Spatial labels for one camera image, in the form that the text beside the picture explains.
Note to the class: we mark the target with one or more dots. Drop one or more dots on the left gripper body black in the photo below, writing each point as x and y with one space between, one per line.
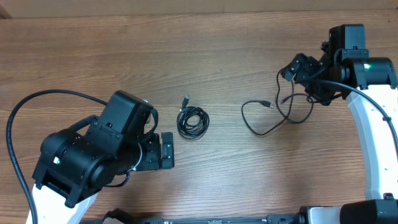
148 158

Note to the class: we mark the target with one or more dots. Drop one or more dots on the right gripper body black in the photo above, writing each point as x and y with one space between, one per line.
298 69

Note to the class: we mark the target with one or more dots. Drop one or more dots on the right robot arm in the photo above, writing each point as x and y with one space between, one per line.
369 87

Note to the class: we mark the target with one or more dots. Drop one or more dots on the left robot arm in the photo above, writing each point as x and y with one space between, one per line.
76 163

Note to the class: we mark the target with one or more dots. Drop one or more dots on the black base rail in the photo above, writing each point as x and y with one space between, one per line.
120 216

